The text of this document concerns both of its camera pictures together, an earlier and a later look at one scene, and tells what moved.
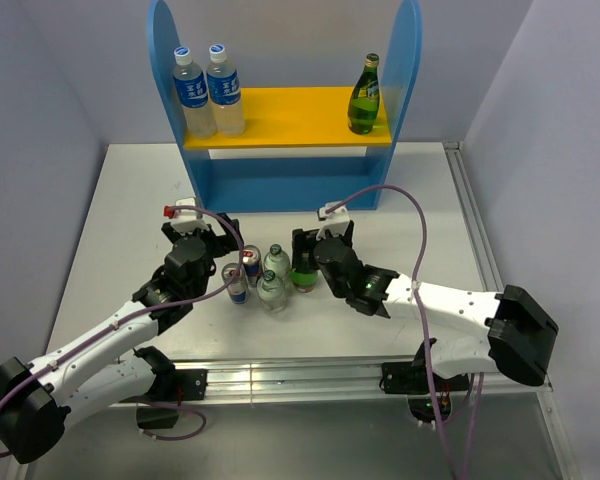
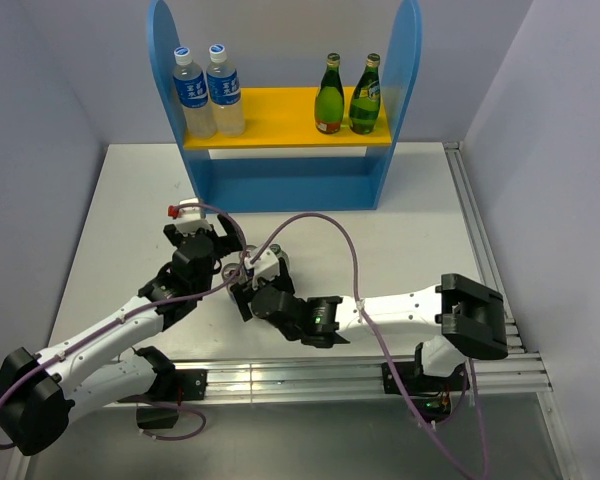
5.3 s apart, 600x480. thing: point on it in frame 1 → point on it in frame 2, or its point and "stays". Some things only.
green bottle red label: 304,277 → 329,106
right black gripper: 304,240 → 243,292
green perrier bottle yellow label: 365,101 stays
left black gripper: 223,244 stays
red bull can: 238,289 stays
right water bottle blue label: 224,92 stays
